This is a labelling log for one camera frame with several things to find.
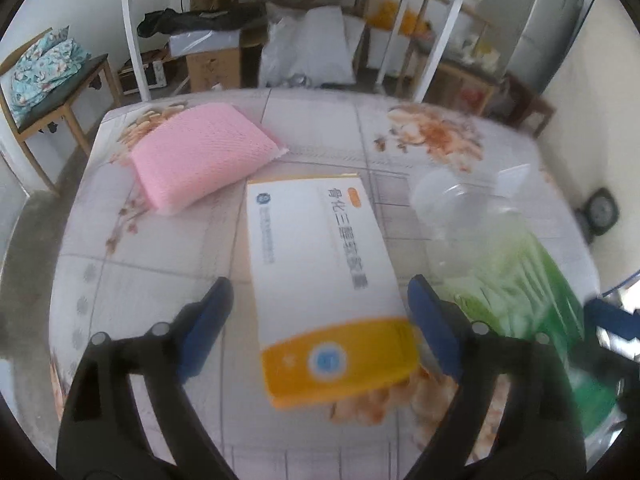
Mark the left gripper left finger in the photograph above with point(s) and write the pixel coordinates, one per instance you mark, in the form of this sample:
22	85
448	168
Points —
127	415

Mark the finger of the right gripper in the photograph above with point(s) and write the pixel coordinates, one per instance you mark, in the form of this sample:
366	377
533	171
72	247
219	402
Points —
621	326

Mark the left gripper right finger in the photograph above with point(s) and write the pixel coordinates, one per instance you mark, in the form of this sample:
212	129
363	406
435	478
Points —
539	434

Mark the green plastic bottle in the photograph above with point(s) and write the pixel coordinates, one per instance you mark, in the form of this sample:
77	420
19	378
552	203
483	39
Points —
504	247

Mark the white and yellow medicine box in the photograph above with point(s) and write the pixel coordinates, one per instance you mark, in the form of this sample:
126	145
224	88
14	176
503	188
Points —
331	323

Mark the pink sponge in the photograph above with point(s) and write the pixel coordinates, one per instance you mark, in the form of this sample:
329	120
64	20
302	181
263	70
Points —
198	152

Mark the black round floor object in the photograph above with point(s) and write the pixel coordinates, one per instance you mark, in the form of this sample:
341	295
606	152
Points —
598	215

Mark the floral tablecloth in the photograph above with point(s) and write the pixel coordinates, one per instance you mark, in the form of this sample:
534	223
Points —
122	267

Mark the white leaning board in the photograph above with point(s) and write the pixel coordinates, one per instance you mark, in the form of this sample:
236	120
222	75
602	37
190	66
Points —
592	141

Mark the grey refrigerator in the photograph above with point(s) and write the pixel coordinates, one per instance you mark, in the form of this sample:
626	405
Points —
544	41

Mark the wooden chair with cushion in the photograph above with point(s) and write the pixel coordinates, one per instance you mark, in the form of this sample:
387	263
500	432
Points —
57	106

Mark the floral fabric on chair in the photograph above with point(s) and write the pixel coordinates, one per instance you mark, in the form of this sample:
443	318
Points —
43	67

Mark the white plastic sack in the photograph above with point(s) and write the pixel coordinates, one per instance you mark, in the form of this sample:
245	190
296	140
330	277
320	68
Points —
309	48

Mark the cardboard box under table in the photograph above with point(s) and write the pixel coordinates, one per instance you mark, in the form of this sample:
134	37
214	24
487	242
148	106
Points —
213	59

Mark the black cloth on box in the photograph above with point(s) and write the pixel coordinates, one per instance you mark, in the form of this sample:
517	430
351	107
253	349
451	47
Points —
170	22

